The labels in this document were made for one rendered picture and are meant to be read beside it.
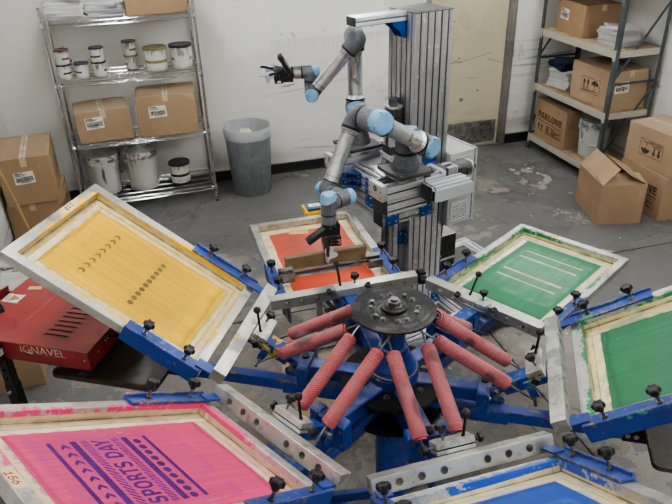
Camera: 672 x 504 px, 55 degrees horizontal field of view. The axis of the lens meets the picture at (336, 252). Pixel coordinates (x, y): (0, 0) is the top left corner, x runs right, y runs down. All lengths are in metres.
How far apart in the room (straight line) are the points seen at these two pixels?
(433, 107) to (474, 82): 3.69
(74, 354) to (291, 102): 4.51
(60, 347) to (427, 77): 2.28
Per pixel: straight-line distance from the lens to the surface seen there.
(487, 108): 7.60
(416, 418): 2.12
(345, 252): 3.20
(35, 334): 2.82
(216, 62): 6.48
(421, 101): 3.69
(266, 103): 6.64
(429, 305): 2.32
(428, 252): 4.13
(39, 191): 5.85
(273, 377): 2.62
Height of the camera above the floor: 2.60
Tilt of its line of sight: 29 degrees down
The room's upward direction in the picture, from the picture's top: 2 degrees counter-clockwise
